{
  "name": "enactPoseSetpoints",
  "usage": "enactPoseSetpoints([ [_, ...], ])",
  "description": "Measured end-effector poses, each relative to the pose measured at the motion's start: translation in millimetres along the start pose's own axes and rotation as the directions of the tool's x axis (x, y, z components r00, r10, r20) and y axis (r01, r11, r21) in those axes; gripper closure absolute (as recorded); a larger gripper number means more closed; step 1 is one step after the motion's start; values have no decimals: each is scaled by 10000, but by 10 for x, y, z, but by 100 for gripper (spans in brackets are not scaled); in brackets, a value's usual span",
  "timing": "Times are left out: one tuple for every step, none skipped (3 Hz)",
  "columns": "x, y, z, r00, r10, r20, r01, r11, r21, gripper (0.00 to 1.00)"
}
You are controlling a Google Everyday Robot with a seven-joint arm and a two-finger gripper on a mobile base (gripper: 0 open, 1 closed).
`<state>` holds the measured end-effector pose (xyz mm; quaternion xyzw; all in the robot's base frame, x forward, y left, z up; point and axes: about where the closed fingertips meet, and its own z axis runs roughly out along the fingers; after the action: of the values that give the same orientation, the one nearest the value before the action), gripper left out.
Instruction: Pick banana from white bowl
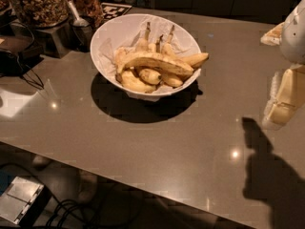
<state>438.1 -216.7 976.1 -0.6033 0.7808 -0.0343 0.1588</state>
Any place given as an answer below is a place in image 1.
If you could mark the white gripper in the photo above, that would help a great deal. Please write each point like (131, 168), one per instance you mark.
(294, 37)

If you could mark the long top banana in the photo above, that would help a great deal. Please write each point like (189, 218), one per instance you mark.
(152, 60)

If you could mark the right banana on rim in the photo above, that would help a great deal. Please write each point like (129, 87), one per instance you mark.
(196, 60)

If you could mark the back right stemmed banana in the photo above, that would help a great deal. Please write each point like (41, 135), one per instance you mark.
(167, 46)

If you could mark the stemmed banana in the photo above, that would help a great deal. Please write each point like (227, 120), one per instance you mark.
(143, 42)
(167, 46)

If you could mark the front right small banana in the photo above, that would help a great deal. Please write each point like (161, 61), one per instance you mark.
(171, 79)

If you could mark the small banana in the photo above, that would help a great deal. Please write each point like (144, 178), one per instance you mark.
(149, 76)
(171, 79)

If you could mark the small middle banana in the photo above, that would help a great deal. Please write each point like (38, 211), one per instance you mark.
(149, 76)

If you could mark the back left stemmed banana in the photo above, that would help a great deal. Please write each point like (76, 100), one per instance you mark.
(143, 42)

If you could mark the front left banana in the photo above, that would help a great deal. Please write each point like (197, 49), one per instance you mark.
(129, 81)

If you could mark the white bowl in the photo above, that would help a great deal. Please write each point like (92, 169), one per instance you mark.
(146, 56)

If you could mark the black white marker tag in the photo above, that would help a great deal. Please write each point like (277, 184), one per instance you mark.
(111, 10)

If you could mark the dark metal cup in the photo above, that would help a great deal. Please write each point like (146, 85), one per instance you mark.
(82, 35)

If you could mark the white plastic scoop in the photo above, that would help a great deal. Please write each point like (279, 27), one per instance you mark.
(78, 21)

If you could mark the metal jar stand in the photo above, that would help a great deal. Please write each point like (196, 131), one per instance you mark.
(56, 41)

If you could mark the glass jar of nuts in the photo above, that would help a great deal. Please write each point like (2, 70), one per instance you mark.
(41, 13)

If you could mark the grey metal box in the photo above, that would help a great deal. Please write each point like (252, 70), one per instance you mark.
(22, 200)

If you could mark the black device with cable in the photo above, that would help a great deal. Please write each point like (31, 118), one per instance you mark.
(20, 53)

